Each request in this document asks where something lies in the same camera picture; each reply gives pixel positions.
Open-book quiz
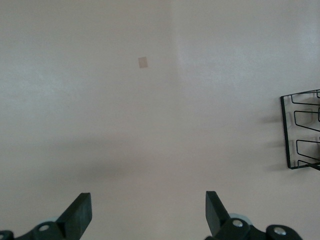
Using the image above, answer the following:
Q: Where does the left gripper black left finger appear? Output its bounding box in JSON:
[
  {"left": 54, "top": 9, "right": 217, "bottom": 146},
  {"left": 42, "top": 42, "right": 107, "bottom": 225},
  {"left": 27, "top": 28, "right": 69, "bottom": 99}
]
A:
[{"left": 14, "top": 192, "right": 93, "bottom": 240}]

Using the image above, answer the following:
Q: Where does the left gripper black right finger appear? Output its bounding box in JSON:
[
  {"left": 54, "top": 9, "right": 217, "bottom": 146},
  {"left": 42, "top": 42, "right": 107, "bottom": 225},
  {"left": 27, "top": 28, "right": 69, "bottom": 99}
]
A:
[{"left": 204, "top": 190, "right": 261, "bottom": 240}]

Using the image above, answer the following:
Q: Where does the black wire cup holder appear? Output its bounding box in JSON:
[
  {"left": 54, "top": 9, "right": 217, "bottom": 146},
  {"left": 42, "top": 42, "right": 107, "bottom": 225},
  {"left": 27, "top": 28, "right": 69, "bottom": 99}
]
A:
[{"left": 280, "top": 88, "right": 320, "bottom": 172}]

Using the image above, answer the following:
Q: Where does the small brown tape square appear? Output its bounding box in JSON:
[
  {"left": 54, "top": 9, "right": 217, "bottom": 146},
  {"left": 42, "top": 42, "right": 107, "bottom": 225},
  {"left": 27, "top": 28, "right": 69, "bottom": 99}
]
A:
[{"left": 137, "top": 56, "right": 149, "bottom": 69}]

